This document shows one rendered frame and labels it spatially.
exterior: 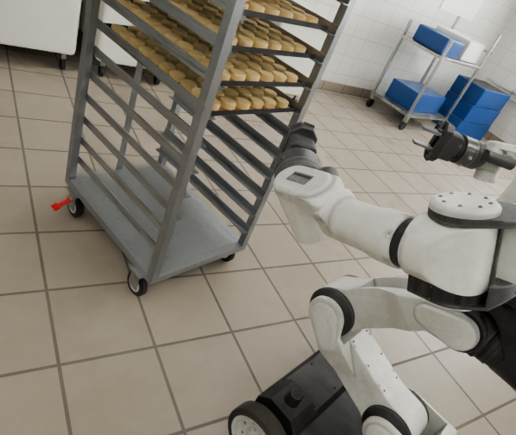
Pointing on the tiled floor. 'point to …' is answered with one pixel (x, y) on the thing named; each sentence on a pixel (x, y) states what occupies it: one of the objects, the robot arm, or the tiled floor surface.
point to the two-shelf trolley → (427, 79)
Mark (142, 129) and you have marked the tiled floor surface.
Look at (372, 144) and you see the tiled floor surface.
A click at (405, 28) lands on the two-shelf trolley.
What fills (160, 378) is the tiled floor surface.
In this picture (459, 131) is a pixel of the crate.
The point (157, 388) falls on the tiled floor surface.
